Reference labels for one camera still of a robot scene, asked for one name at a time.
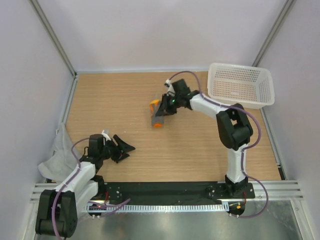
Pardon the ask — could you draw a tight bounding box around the aluminium frame post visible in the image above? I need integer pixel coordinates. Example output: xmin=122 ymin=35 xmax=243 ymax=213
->
xmin=29 ymin=0 xmax=77 ymax=78
xmin=251 ymin=0 xmax=297 ymax=67

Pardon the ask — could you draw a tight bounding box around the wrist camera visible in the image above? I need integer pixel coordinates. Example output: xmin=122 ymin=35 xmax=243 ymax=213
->
xmin=167 ymin=83 xmax=175 ymax=95
xmin=101 ymin=129 xmax=112 ymax=141

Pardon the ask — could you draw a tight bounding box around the aluminium rail front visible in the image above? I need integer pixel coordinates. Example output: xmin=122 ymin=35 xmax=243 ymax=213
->
xmin=29 ymin=180 xmax=304 ymax=204

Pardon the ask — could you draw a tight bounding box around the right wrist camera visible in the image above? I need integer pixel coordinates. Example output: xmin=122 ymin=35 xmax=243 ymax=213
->
xmin=167 ymin=83 xmax=175 ymax=95

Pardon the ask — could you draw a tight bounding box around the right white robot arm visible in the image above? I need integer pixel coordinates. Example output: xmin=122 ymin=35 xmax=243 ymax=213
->
xmin=149 ymin=79 xmax=253 ymax=198

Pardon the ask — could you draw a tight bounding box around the white perforated plastic basket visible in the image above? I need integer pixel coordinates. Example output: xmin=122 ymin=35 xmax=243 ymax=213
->
xmin=207 ymin=63 xmax=275 ymax=110

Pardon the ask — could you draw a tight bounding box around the grey cloth at left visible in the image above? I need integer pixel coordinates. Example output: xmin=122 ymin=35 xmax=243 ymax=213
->
xmin=37 ymin=123 xmax=78 ymax=183

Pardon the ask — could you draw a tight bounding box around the white slotted cable duct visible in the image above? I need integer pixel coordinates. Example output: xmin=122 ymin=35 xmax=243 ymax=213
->
xmin=82 ymin=202 xmax=229 ymax=214

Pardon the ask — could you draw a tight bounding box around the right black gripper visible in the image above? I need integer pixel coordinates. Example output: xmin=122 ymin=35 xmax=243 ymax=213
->
xmin=156 ymin=93 xmax=181 ymax=118

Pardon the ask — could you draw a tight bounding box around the orange grey giraffe towel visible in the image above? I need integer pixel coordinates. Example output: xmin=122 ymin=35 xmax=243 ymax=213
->
xmin=149 ymin=94 xmax=166 ymax=129

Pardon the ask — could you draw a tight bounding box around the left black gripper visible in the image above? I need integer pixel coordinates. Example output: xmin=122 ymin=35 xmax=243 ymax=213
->
xmin=99 ymin=135 xmax=135 ymax=163

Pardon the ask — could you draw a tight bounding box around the right aluminium frame post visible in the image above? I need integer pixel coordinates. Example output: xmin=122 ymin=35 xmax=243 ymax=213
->
xmin=251 ymin=0 xmax=297 ymax=67

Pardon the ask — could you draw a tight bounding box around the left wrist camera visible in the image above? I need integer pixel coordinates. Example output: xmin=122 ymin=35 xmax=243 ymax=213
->
xmin=101 ymin=129 xmax=112 ymax=141

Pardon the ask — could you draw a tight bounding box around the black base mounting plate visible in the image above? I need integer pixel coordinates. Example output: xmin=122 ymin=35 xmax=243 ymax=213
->
xmin=105 ymin=181 xmax=256 ymax=206

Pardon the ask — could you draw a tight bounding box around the left aluminium frame post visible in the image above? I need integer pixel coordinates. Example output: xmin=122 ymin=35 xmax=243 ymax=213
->
xmin=29 ymin=0 xmax=77 ymax=78

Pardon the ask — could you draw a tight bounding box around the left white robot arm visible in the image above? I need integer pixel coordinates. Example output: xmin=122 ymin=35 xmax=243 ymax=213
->
xmin=35 ymin=133 xmax=135 ymax=240

